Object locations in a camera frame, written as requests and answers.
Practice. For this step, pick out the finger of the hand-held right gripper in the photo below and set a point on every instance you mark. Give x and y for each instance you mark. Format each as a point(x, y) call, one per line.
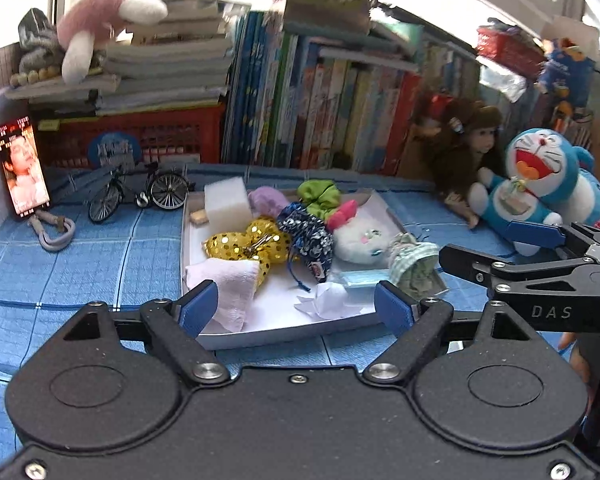
point(467, 262)
point(532, 235)

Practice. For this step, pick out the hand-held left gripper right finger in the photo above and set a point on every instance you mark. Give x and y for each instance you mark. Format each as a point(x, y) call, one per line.
point(392, 305)

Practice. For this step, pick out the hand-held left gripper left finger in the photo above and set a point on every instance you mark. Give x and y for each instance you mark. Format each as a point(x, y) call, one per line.
point(200, 305)

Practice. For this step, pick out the pale pink cloth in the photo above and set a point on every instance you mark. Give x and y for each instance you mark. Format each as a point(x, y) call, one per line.
point(230, 290)

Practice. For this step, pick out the green checked cloth pouch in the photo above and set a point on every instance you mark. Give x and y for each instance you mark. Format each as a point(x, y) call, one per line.
point(415, 265)

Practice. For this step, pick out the gold sequin bow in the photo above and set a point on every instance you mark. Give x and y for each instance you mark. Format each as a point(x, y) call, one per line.
point(230, 247)

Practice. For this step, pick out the shallow white cardboard tray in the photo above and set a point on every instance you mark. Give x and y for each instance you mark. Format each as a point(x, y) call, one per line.
point(280, 305)

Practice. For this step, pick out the purple plush piece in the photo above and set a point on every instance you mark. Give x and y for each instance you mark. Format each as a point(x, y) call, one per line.
point(267, 200)

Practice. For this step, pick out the green scrunchie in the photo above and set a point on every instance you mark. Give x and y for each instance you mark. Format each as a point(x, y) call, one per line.
point(317, 195)

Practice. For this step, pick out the person's right hand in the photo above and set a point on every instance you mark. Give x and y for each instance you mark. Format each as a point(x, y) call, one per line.
point(581, 367)

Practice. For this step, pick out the blue face mask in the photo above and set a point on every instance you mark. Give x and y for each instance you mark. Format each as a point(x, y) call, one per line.
point(365, 279)

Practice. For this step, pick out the crumpled white tissue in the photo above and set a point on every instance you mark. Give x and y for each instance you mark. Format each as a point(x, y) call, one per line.
point(330, 300)

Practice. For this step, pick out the white plush with pink bow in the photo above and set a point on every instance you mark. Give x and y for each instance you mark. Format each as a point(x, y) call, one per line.
point(365, 240)

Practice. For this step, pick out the blue robot cat plush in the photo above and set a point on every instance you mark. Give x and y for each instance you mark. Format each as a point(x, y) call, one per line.
point(540, 160)

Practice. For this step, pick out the brown-haired doll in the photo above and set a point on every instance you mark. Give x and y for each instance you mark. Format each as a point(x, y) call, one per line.
point(460, 160)

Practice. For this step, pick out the white foam block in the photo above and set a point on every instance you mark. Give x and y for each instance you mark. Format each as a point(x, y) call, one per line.
point(227, 205)

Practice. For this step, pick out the blue checked tablecloth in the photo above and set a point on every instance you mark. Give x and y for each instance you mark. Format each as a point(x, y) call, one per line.
point(105, 260)

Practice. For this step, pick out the miniature black bicycle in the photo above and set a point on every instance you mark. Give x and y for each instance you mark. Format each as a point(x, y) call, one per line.
point(167, 192)

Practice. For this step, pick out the clear plastic bag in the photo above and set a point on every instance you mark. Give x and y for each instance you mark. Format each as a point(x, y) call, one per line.
point(505, 82)

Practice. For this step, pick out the grey carabiner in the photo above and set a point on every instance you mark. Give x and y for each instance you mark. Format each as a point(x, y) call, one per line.
point(55, 242)

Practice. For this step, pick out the red can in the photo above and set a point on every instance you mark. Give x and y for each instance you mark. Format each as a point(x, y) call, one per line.
point(437, 106)

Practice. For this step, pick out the blue and orange plush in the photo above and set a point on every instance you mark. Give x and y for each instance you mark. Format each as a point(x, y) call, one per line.
point(565, 70)

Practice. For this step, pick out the red plastic basket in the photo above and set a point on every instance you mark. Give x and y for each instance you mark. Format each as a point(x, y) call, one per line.
point(180, 130)

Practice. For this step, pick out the small red basket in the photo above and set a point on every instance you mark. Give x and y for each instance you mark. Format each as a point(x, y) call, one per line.
point(510, 50)

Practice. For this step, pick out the row of upright books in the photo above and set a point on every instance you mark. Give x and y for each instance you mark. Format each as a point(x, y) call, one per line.
point(305, 110)

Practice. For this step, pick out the smartphone with lit screen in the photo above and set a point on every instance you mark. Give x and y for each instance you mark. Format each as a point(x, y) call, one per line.
point(22, 170)

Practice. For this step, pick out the stack of flat books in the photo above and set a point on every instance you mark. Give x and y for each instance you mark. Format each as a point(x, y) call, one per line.
point(170, 65)

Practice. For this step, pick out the pink plush toy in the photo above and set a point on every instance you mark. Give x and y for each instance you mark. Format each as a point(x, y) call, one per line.
point(95, 15)

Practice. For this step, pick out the grey plush toy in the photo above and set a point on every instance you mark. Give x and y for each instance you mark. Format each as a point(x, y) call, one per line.
point(37, 40)

